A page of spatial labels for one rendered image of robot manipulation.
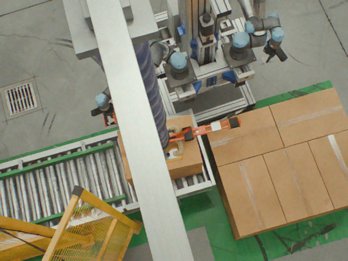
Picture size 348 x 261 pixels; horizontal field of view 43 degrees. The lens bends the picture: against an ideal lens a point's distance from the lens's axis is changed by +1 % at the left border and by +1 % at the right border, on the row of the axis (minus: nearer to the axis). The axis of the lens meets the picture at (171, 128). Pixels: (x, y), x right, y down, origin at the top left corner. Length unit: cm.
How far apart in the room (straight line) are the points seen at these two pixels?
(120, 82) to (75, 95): 344
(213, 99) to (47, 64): 185
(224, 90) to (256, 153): 83
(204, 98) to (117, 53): 301
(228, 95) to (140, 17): 282
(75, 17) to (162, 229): 83
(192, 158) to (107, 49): 212
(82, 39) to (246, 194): 247
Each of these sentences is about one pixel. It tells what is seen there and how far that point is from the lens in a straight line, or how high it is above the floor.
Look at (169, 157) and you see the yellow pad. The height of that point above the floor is 97.
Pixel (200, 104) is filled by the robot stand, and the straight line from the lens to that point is 427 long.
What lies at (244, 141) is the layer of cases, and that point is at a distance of 383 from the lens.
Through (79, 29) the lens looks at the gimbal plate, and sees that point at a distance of 160.
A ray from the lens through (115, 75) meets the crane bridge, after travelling 129.
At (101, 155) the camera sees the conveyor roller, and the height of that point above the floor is 55.
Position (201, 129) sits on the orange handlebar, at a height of 109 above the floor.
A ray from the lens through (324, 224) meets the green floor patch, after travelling 438.
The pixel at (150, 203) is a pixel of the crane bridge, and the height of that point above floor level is 305.
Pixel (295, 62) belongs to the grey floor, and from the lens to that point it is 477.
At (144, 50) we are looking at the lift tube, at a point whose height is 261.
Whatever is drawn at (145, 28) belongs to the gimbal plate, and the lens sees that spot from 156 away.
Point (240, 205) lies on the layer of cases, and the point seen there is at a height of 54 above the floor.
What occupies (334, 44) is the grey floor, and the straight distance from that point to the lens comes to 496.
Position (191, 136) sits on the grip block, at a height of 110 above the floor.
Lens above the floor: 421
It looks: 72 degrees down
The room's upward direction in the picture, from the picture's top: 11 degrees counter-clockwise
